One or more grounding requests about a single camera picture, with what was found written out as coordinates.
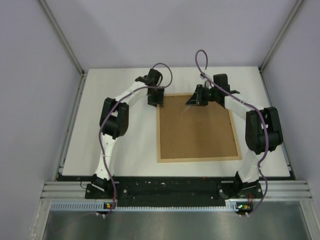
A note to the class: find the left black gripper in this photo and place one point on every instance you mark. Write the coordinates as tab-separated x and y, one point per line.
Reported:
159	100

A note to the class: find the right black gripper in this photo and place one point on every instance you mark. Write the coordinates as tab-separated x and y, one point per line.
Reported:
196	99

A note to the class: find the light wooden picture frame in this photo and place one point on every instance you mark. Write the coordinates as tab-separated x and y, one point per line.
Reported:
201	134

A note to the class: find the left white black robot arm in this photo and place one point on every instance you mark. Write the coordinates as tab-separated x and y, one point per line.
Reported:
114	122

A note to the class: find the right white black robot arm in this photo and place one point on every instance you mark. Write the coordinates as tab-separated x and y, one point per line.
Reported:
263	132

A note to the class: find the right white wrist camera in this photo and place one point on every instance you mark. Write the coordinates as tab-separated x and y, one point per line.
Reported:
205	77

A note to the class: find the right aluminium corner post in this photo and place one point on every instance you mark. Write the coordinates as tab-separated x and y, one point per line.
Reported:
298	6

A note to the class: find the aluminium corner post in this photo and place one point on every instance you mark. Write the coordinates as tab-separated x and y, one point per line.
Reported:
60	36
298	6

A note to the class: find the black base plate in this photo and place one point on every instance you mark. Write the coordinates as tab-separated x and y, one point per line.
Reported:
147	191

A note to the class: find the grey slotted cable duct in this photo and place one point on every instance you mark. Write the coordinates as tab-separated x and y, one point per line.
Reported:
105	207

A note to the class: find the left aluminium corner post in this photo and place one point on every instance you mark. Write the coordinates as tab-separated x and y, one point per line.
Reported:
60	36

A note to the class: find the aluminium front rail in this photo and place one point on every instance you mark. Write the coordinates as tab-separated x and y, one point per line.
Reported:
278	190

